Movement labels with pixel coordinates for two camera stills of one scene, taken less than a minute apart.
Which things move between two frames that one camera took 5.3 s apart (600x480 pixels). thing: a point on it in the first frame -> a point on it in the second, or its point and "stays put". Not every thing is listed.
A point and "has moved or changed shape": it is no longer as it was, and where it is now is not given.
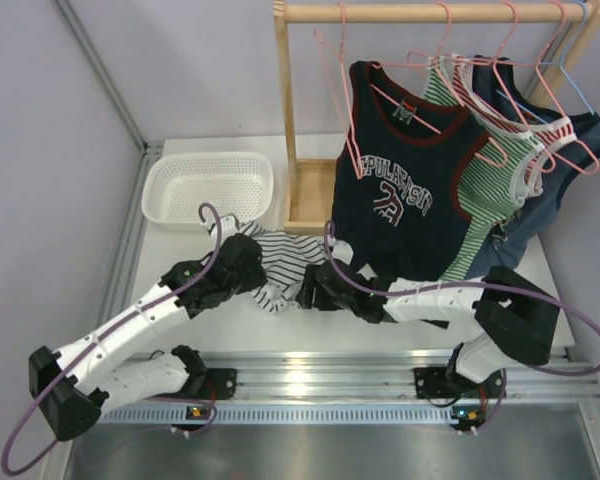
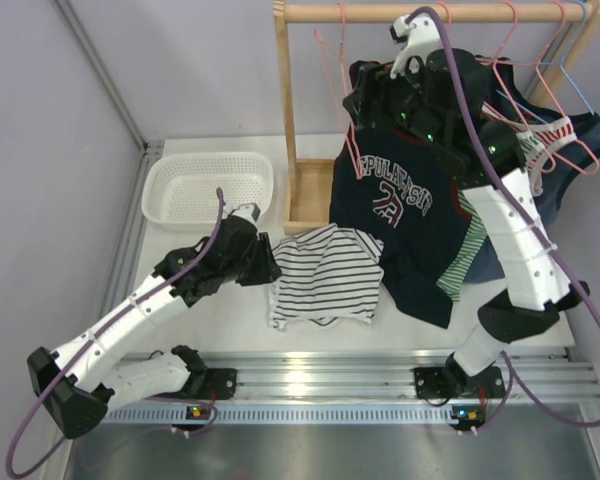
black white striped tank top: (286, 258) has moved or changed shape
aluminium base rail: (384, 375) stays put
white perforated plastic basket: (237, 184) stays put
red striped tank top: (547, 134) stays put
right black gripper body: (325, 300) -> (400, 103)
